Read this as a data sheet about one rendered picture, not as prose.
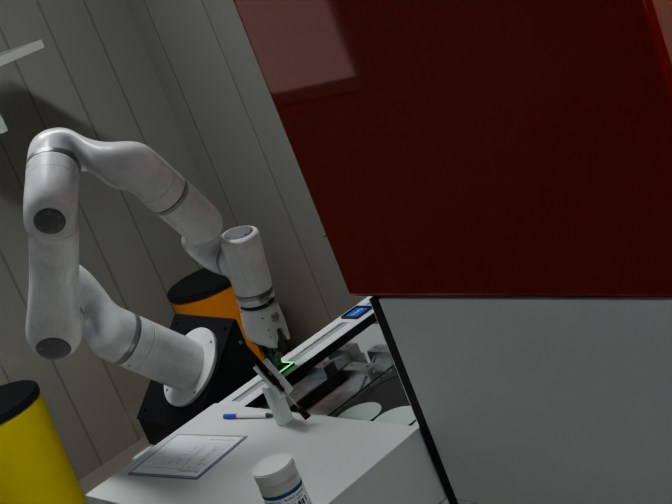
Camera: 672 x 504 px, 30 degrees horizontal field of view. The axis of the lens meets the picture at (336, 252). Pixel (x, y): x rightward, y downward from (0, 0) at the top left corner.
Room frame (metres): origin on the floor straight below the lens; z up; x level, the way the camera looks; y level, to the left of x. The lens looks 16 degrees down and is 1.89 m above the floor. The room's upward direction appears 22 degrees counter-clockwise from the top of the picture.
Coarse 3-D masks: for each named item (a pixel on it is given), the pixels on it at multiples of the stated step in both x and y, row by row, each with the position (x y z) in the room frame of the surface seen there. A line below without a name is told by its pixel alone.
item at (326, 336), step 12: (372, 312) 2.70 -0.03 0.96; (336, 324) 2.71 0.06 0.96; (348, 324) 2.68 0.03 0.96; (312, 336) 2.69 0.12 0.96; (324, 336) 2.68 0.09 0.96; (336, 336) 2.63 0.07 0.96; (300, 348) 2.65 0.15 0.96; (312, 348) 2.63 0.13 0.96; (288, 360) 2.61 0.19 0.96; (300, 360) 2.58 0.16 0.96; (288, 372) 2.53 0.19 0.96; (252, 384) 2.55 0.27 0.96; (264, 384) 2.52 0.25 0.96; (228, 396) 2.53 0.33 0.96; (240, 396) 2.51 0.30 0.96; (252, 396) 2.48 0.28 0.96
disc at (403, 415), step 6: (396, 408) 2.28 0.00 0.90; (402, 408) 2.27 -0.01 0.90; (408, 408) 2.26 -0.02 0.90; (384, 414) 2.28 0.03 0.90; (390, 414) 2.26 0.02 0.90; (396, 414) 2.25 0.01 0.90; (402, 414) 2.24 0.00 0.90; (408, 414) 2.23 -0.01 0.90; (378, 420) 2.26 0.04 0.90; (384, 420) 2.25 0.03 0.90; (390, 420) 2.24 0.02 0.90; (396, 420) 2.23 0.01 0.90; (402, 420) 2.22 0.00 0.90; (408, 420) 2.21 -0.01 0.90
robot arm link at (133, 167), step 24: (48, 144) 2.39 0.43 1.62; (72, 144) 2.39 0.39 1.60; (96, 144) 2.36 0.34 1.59; (120, 144) 2.34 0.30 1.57; (144, 144) 2.37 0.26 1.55; (96, 168) 2.34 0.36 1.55; (120, 168) 2.32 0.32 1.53; (144, 168) 2.32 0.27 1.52; (168, 168) 2.37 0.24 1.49; (144, 192) 2.34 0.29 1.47; (168, 192) 2.36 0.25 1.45
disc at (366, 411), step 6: (372, 402) 2.35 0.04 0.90; (354, 408) 2.36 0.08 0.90; (360, 408) 2.35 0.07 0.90; (366, 408) 2.34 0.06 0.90; (372, 408) 2.32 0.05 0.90; (378, 408) 2.31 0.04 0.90; (342, 414) 2.35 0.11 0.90; (348, 414) 2.34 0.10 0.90; (354, 414) 2.33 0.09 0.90; (360, 414) 2.32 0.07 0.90; (366, 414) 2.31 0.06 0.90; (372, 414) 2.30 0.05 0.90; (366, 420) 2.28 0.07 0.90
